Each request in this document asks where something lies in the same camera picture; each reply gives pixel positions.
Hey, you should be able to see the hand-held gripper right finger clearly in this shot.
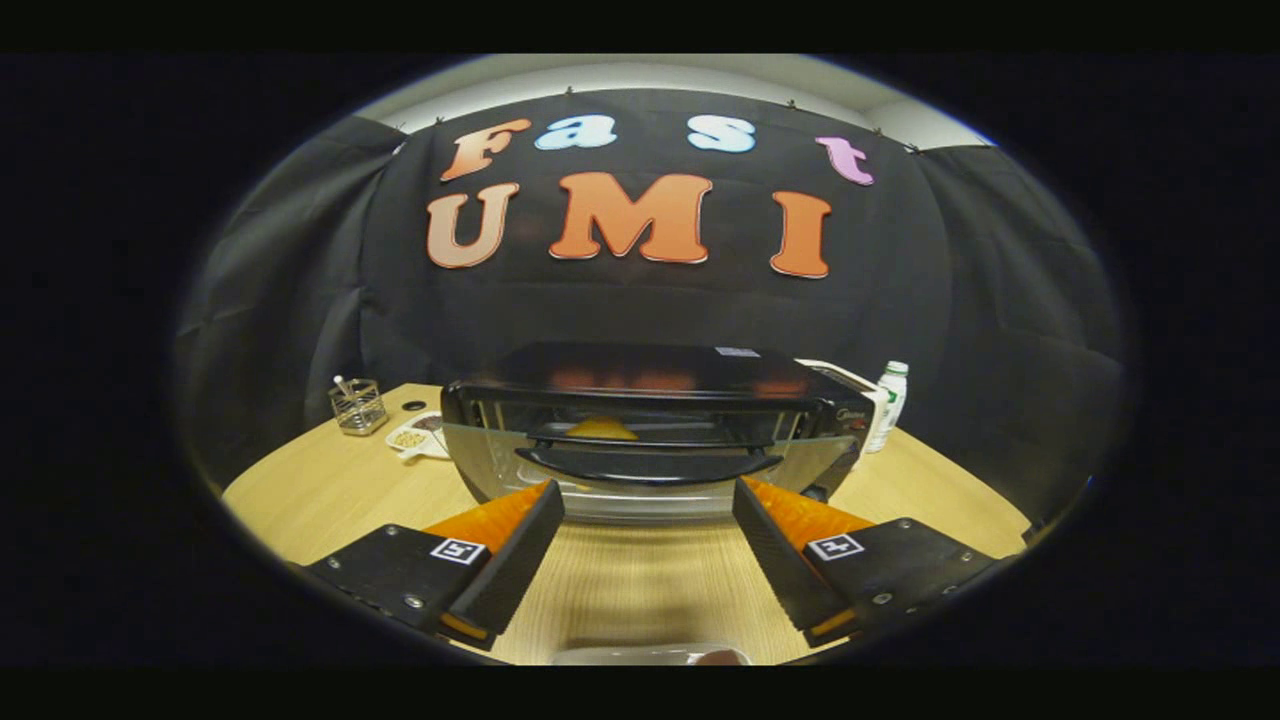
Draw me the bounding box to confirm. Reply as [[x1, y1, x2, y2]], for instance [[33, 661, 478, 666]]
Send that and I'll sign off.
[[732, 476, 1001, 648]]

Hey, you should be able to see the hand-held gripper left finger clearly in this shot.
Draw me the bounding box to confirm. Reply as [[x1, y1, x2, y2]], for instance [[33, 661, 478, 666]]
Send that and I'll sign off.
[[300, 480, 566, 651]]

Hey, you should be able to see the yellow croissant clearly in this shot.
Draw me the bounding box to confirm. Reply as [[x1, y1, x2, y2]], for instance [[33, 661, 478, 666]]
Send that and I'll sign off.
[[565, 416, 639, 442]]

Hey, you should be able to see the black toaster oven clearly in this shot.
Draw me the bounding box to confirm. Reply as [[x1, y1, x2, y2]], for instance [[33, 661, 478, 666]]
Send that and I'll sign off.
[[441, 342, 877, 526]]

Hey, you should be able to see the white toaster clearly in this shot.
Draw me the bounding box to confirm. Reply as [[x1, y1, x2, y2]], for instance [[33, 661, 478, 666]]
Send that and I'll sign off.
[[797, 358, 891, 421]]

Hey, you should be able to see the white divided snack dish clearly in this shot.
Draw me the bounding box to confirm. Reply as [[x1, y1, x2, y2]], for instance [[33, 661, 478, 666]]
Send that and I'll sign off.
[[386, 411, 451, 462]]

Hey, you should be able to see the white rectangular plate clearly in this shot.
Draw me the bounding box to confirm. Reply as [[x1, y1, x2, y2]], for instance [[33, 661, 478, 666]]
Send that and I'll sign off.
[[548, 644, 753, 666]]

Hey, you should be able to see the white bottle green label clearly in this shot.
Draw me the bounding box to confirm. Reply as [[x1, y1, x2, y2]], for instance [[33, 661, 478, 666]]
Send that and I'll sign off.
[[865, 361, 909, 454]]

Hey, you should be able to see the black backdrop cloth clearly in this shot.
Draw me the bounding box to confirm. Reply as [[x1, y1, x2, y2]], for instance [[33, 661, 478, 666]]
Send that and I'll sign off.
[[175, 88, 1129, 521]]

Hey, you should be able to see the metal wire mesh holder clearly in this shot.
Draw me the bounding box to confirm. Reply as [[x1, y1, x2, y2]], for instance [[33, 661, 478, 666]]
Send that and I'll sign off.
[[329, 380, 389, 437]]

